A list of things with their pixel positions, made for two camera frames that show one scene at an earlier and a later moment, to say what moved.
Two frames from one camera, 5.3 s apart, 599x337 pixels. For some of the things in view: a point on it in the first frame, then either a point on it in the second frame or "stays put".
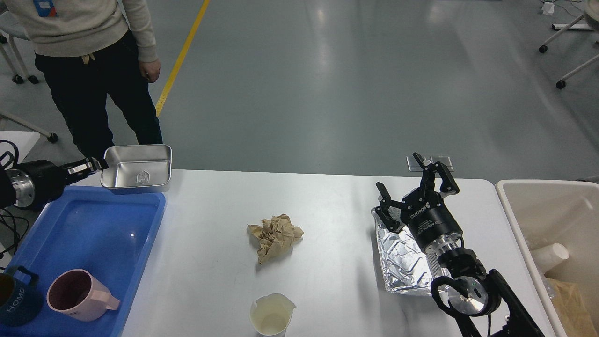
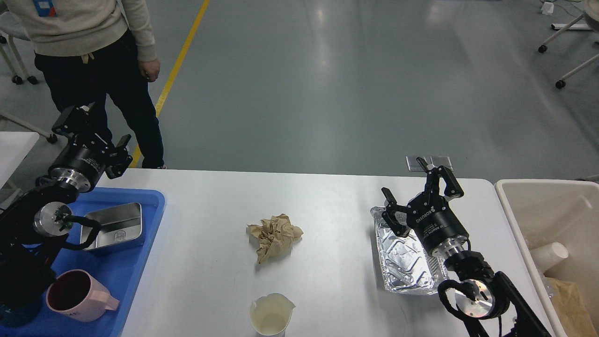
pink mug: (77, 293) stays put
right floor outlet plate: (445, 160) stays put
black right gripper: (423, 211) stays put
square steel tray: (137, 169) -> (119, 225)
